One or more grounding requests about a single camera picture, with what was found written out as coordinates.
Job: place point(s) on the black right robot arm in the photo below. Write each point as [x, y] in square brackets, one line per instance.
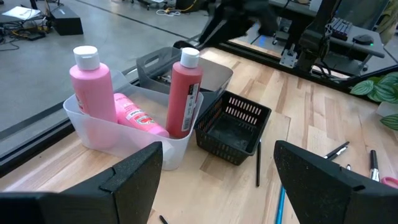
[314, 34]

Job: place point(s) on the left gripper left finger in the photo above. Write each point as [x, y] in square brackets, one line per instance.
[133, 186]

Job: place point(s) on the black keyboard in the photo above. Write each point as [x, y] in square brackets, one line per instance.
[340, 28]

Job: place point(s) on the pink scissors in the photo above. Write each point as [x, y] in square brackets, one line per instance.
[390, 182]

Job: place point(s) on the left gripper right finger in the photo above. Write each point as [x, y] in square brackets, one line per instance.
[326, 193]

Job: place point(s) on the white plant pot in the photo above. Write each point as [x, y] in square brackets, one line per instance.
[387, 109]

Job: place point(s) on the white paper sheet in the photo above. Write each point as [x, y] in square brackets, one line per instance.
[21, 13]

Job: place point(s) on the red paint bottle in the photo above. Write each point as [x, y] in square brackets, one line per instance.
[182, 93]

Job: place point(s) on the black mesh basket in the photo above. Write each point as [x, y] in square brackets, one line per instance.
[233, 130]

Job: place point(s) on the grey plastic bin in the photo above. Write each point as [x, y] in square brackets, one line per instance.
[217, 76]

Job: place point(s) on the dark paintbrush orange tip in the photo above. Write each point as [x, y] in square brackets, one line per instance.
[163, 219]

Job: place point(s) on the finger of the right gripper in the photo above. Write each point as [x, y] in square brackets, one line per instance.
[224, 26]

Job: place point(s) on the small black silver paintbrush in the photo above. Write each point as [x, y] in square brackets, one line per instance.
[339, 153]

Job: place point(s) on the grey desk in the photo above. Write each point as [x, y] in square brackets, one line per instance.
[357, 48]

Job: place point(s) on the silver metal bracket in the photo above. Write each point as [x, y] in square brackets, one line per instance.
[287, 57]

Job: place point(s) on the thin black paintbrush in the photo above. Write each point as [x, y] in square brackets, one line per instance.
[337, 149]
[258, 161]

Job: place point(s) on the black computer mouse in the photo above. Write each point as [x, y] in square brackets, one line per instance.
[363, 39]

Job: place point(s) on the clear plastic bin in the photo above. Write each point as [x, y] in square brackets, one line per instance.
[124, 143]

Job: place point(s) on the hot pink paint bottle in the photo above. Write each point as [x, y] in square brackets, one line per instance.
[136, 118]

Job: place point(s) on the light pink paint bottle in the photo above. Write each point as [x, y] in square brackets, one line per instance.
[93, 90]

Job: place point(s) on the black floor box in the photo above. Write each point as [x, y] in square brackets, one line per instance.
[66, 21]

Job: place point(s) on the green striped leaf plant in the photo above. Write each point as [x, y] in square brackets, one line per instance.
[382, 90]

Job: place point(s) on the long black silver-ferrule paintbrush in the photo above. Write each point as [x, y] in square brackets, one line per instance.
[164, 79]

